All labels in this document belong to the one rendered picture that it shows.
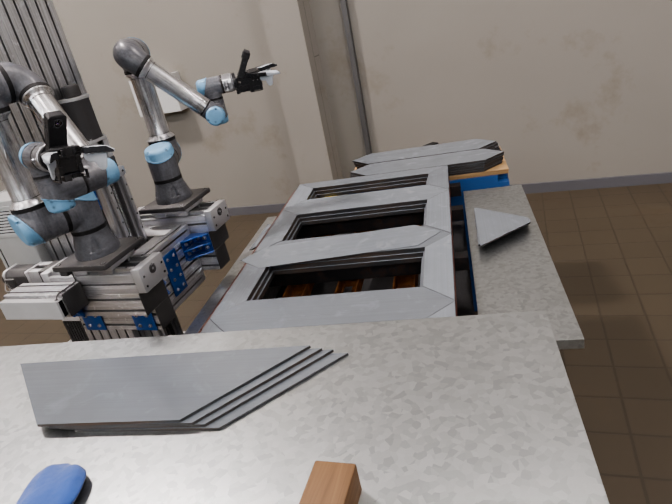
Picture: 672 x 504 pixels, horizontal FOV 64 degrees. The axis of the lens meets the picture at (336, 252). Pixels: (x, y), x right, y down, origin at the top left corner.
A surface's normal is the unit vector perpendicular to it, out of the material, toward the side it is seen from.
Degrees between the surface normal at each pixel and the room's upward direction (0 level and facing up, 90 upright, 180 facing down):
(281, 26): 90
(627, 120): 90
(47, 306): 90
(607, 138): 90
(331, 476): 0
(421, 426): 0
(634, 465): 0
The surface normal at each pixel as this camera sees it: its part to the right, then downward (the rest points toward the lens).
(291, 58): -0.28, 0.46
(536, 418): -0.19, -0.89
